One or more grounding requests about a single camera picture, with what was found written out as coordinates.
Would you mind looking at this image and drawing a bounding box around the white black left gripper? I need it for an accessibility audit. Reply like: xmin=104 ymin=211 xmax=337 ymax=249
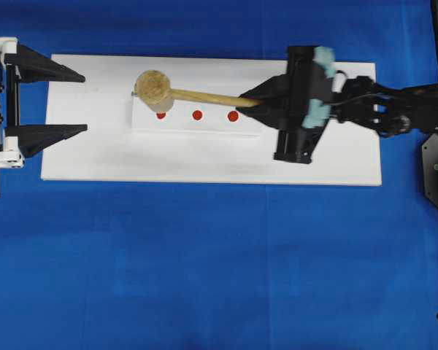
xmin=0 ymin=36 xmax=88 ymax=168

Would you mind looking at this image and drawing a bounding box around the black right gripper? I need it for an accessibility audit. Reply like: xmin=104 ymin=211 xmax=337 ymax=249
xmin=239 ymin=46 xmax=336 ymax=163

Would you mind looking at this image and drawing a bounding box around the wooden mallet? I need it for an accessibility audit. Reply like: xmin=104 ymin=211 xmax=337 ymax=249
xmin=132 ymin=70 xmax=264 ymax=113

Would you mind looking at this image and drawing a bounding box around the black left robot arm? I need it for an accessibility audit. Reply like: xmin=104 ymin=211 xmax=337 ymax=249
xmin=0 ymin=36 xmax=88 ymax=168

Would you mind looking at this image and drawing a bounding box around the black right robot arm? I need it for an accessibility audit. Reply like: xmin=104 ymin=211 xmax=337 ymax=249
xmin=236 ymin=46 xmax=438 ymax=164

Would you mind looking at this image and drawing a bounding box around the white foam board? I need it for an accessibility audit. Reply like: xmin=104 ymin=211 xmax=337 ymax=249
xmin=41 ymin=54 xmax=382 ymax=186

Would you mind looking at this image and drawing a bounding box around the white raised target strip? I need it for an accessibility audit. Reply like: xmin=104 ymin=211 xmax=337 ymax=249
xmin=131 ymin=97 xmax=262 ymax=137

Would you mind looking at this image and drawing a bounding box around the blue table mat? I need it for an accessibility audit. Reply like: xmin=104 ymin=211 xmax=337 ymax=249
xmin=0 ymin=1 xmax=438 ymax=349

